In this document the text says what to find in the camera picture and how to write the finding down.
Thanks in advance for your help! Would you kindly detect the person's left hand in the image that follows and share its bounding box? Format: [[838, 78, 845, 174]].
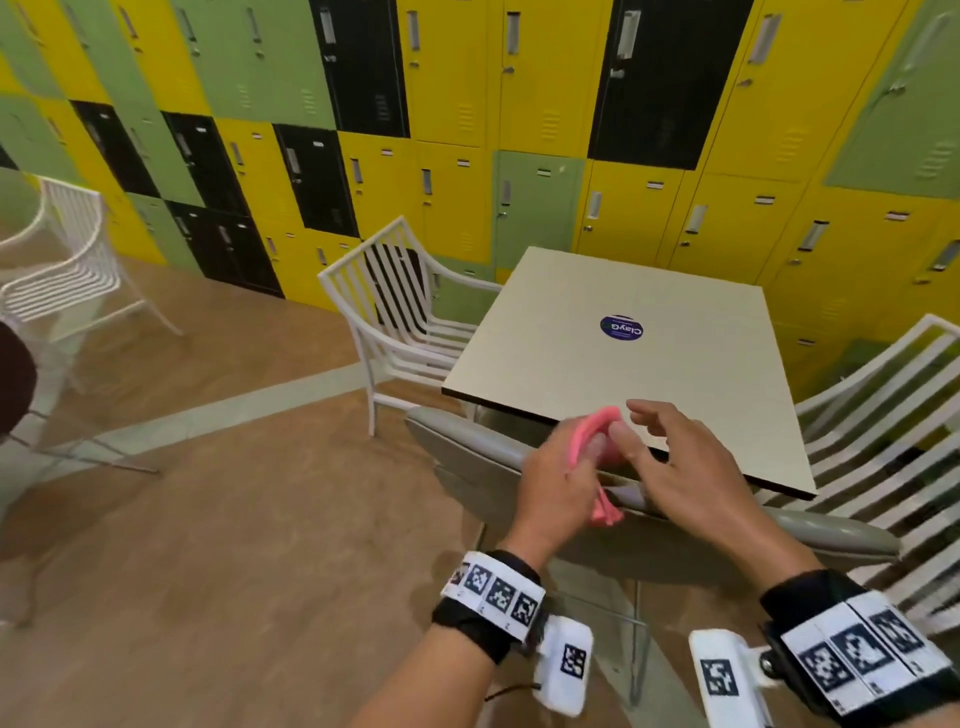
[[498, 426, 611, 561]]

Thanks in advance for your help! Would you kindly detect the person's right hand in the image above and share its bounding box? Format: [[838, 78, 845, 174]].
[[608, 399, 823, 591]]

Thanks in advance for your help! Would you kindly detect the pink cloth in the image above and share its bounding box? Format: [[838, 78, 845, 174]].
[[562, 406, 625, 528]]

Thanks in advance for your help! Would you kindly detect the person's left forearm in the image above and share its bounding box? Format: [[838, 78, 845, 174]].
[[351, 621, 500, 728]]

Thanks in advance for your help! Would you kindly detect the grey chair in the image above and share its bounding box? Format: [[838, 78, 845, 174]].
[[405, 405, 903, 708]]

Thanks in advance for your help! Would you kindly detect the black left wristband with markers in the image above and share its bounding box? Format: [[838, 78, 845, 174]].
[[431, 550, 546, 666]]

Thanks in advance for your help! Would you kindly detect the black wristband with markers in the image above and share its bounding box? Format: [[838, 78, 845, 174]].
[[759, 568, 960, 723], [431, 550, 546, 666]]

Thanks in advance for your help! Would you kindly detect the white slatted metal chair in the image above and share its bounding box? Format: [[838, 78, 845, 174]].
[[752, 312, 960, 639], [317, 215, 504, 438], [0, 175, 186, 348]]

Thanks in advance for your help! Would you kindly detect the black right wristband with markers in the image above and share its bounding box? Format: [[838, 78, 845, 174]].
[[759, 568, 960, 723]]

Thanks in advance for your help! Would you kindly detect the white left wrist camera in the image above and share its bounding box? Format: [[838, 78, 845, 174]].
[[531, 615, 596, 719]]

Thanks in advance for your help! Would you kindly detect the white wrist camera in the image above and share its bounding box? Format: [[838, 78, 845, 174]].
[[531, 615, 596, 719], [687, 629, 775, 728]]

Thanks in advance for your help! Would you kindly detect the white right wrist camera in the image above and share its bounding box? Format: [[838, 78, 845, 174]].
[[687, 629, 775, 728]]

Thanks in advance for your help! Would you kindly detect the thin black cable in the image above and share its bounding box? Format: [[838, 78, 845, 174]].
[[483, 681, 543, 705]]

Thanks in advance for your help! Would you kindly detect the wall of coloured metal lockers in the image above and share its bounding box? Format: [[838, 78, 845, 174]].
[[0, 0, 960, 402]]

